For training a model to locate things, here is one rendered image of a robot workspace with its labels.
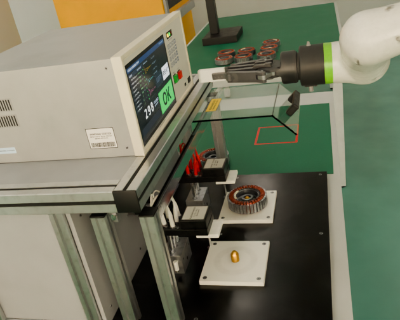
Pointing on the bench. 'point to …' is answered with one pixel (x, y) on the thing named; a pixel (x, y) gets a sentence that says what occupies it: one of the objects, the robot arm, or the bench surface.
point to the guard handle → (293, 103)
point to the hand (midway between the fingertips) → (213, 74)
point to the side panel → (36, 270)
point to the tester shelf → (91, 174)
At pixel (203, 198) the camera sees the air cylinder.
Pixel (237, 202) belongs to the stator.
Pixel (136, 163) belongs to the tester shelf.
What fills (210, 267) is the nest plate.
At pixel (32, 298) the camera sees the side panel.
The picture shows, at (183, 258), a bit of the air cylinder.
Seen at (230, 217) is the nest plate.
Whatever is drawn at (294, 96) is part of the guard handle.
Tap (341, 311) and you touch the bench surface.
